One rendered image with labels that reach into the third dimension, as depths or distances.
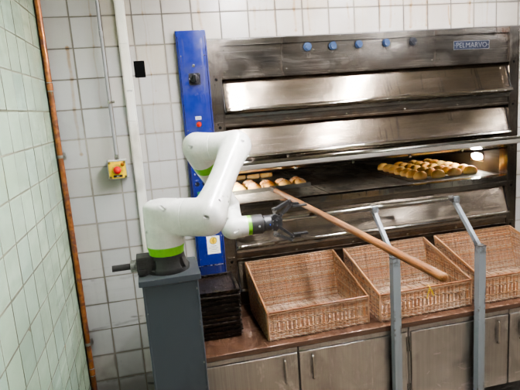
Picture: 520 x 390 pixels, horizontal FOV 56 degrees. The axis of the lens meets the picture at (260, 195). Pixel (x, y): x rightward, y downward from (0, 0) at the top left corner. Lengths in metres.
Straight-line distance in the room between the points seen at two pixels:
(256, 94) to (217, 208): 1.28
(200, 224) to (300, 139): 1.37
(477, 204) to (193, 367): 2.24
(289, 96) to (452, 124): 1.06
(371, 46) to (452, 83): 0.57
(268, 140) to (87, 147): 0.99
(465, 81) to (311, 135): 1.03
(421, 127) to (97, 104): 1.88
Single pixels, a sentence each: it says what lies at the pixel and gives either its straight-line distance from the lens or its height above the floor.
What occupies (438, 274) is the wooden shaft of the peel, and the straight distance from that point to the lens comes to 1.60.
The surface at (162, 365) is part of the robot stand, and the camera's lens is 1.79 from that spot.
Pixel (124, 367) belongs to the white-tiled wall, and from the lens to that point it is 3.07.
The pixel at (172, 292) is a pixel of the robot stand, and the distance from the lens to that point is 1.69.
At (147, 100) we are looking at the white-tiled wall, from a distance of 2.70.
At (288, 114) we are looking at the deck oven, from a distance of 2.80.
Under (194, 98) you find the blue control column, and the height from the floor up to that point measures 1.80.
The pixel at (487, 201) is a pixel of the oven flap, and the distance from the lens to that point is 3.47.
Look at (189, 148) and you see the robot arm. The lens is 1.94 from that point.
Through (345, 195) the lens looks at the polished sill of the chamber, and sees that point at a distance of 2.96.
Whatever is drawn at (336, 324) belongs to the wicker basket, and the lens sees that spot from 2.61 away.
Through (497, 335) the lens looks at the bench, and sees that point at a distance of 3.06.
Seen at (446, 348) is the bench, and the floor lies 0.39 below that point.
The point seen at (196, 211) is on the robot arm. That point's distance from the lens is 1.58.
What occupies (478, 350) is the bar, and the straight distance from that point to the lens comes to 2.94.
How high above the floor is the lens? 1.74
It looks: 11 degrees down
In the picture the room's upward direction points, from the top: 4 degrees counter-clockwise
